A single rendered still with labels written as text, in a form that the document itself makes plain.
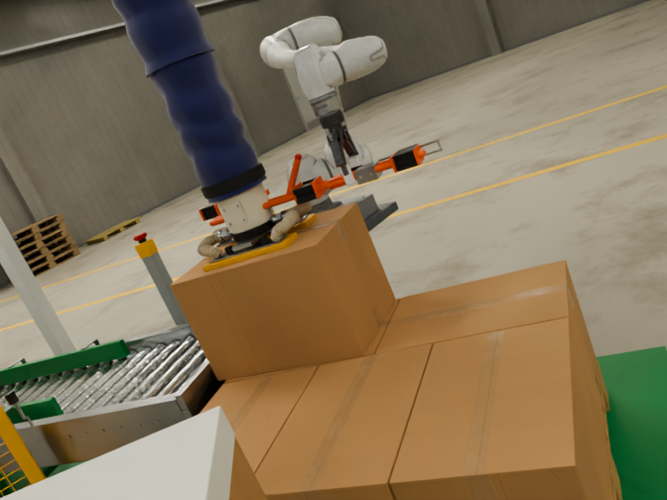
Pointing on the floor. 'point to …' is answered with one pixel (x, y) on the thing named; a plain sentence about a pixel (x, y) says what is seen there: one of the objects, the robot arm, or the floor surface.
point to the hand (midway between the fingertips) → (352, 174)
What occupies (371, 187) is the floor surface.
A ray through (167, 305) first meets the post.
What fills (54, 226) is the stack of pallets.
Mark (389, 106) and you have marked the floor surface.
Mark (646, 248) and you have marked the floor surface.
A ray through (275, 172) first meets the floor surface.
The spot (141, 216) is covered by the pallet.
